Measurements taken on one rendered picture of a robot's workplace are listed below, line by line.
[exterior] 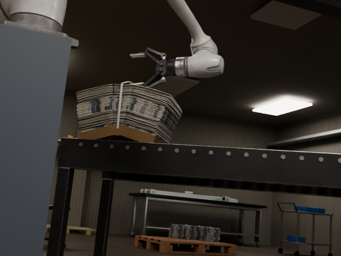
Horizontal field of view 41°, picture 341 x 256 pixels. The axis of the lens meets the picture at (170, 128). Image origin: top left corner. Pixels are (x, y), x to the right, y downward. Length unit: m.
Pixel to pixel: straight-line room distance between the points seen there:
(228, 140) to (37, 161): 9.94
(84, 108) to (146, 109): 0.27
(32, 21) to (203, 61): 0.87
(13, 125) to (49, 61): 0.20
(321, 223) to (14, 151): 9.13
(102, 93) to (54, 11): 0.65
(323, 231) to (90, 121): 8.44
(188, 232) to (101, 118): 5.63
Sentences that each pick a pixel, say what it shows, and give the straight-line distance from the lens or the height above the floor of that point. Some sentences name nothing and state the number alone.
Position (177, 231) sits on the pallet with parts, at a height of 0.27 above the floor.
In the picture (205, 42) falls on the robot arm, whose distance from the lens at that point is 2.12.
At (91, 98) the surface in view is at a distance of 1.99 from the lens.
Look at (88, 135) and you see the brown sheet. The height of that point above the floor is 0.83.
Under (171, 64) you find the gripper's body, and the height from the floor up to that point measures 1.18.
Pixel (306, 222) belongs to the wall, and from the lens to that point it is 10.50.
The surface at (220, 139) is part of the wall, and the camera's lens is 11.01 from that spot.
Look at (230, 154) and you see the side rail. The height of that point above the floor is 0.77.
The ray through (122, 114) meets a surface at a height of 0.93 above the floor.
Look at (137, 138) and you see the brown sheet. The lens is 1.87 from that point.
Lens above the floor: 0.54
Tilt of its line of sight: 10 degrees up
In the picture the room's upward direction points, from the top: 5 degrees clockwise
